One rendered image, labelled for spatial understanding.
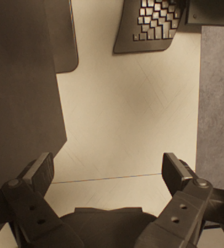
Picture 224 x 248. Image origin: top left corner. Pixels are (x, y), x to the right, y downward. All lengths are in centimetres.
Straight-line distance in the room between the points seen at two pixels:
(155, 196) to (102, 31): 55
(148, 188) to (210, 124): 98
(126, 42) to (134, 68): 7
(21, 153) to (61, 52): 36
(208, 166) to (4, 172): 159
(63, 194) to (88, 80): 40
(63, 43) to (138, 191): 52
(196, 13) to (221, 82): 101
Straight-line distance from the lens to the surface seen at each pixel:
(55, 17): 55
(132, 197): 69
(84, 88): 54
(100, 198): 69
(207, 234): 189
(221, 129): 160
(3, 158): 21
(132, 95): 54
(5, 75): 23
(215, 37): 148
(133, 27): 53
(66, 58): 53
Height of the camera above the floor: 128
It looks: 73 degrees down
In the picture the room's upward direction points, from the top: 176 degrees clockwise
